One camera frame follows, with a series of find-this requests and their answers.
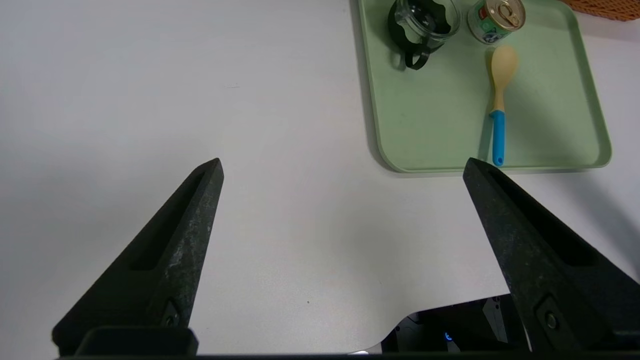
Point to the orange wicker basket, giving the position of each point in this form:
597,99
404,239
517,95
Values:
605,7

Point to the light green plastic tray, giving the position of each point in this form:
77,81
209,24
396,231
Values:
555,100

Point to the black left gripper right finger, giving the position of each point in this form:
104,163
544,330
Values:
540,265

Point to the tin can with green label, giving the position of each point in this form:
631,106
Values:
495,22

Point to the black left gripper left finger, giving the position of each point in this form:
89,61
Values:
165,270

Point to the glass cup with black sleeve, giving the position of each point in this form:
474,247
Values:
425,25

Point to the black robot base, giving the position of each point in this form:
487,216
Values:
450,325

